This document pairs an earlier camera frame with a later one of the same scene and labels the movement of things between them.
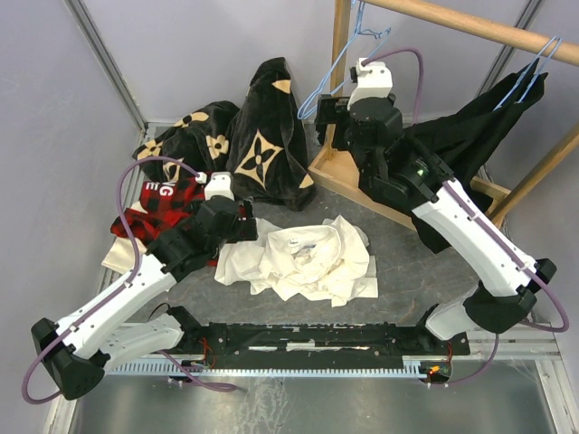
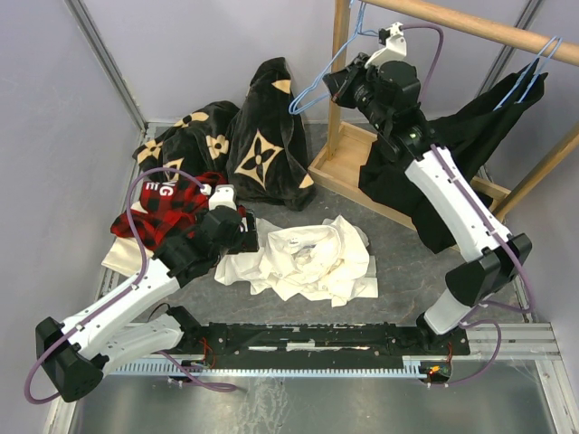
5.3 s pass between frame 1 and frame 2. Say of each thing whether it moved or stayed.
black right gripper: moved
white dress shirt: stayed
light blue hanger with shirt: stayed
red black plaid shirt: stayed
